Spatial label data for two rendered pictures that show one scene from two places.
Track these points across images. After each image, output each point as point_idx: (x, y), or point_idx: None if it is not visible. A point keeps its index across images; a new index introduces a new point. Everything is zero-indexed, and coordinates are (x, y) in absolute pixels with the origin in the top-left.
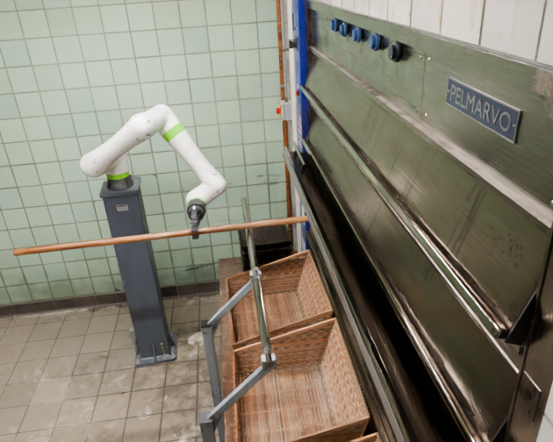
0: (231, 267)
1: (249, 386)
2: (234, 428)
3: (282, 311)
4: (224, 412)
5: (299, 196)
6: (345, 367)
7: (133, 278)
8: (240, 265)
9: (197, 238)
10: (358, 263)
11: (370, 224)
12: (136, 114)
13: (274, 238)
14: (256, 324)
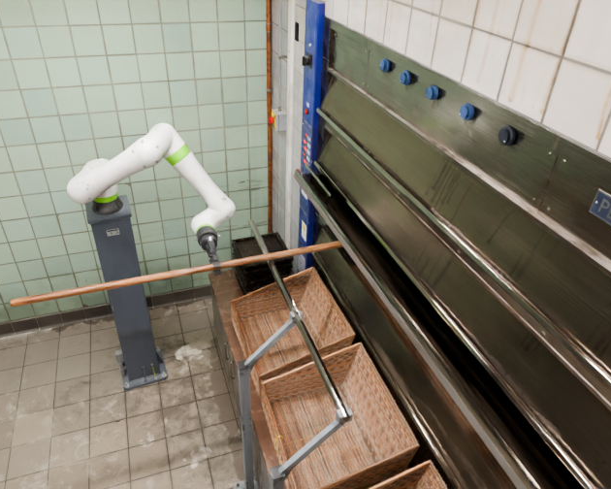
0: (224, 281)
1: (324, 440)
2: (275, 461)
3: None
4: (260, 445)
5: (335, 233)
6: (380, 394)
7: (123, 303)
8: (234, 279)
9: (220, 273)
10: (424, 314)
11: (437, 278)
12: (142, 138)
13: None
14: None
